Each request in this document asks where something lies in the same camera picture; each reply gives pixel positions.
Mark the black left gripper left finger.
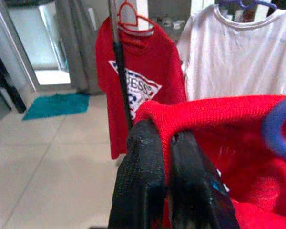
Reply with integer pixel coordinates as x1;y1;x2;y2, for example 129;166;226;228
108;119;168;229

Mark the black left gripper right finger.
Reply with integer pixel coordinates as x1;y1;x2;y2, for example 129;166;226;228
167;130;241;229

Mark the red knit top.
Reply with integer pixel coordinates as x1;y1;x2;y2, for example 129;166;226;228
134;94;286;229

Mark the blue plastic hanger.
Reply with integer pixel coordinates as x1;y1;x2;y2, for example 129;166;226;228
218;0;278;11
262;95;286;165

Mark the red plastic hanger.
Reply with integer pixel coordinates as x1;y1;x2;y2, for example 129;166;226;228
116;0;156;33

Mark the teal floor mat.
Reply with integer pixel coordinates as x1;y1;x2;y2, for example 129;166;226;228
22;92;91;121

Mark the metal clothes rack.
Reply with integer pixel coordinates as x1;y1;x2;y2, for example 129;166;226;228
107;0;134;132

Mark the red printed t-shirt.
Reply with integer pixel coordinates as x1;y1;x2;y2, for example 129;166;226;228
95;16;188;160

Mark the white t-shirt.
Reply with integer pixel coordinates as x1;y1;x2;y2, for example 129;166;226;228
176;4;286;101

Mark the grey curtain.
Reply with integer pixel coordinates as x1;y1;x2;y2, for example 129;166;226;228
54;0;108;96

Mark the black metal stand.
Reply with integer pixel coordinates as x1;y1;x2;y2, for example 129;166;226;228
0;40;27;114

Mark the sliding glass door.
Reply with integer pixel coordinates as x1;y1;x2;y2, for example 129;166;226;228
0;0;72;93

